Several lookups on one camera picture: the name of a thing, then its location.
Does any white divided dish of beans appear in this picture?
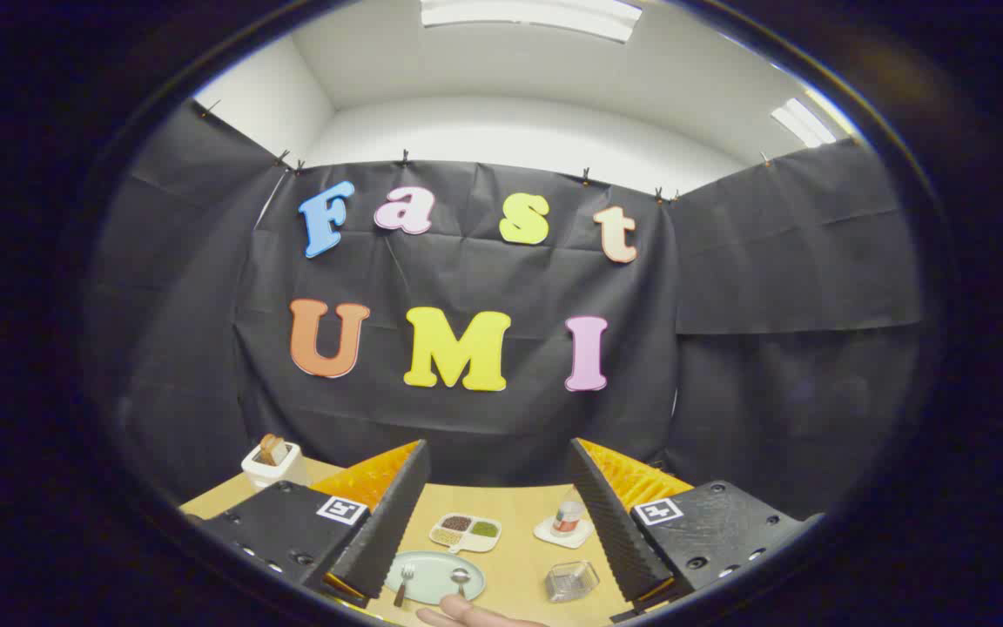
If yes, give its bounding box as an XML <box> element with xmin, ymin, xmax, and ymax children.
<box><xmin>428</xmin><ymin>513</ymin><xmax>502</xmax><ymax>555</ymax></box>

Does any white square coaster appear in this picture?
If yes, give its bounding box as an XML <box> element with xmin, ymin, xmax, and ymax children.
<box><xmin>533</xmin><ymin>516</ymin><xmax>595</xmax><ymax>549</ymax></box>

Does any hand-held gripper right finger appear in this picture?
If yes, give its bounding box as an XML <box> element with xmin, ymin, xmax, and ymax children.
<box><xmin>569</xmin><ymin>437</ymin><xmax>825</xmax><ymax>624</ymax></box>

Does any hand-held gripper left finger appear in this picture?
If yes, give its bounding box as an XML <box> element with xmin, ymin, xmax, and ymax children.
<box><xmin>197</xmin><ymin>440</ymin><xmax>431</xmax><ymax>610</ymax></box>

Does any small ceiling light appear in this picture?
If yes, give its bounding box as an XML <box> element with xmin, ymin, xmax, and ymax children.
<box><xmin>770</xmin><ymin>98</ymin><xmax>838</xmax><ymax>149</ymax></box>

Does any metal wire cutlery basket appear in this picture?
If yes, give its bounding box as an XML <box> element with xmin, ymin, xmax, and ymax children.
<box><xmin>544</xmin><ymin>560</ymin><xmax>601</xmax><ymax>603</ymax></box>

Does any white toaster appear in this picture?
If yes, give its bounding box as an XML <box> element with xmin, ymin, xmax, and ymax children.
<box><xmin>241</xmin><ymin>440</ymin><xmax>306</xmax><ymax>490</ymax></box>

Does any clear water bottle red cap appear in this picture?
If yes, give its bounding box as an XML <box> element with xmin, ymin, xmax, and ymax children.
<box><xmin>551</xmin><ymin>498</ymin><xmax>588</xmax><ymax>537</ymax></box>

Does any light green round plate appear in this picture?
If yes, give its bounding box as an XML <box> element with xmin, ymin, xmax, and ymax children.
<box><xmin>382</xmin><ymin>550</ymin><xmax>487</xmax><ymax>605</ymax></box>

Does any long ceiling light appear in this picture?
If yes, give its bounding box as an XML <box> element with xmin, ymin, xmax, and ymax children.
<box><xmin>420</xmin><ymin>0</ymin><xmax>643</xmax><ymax>43</ymax></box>

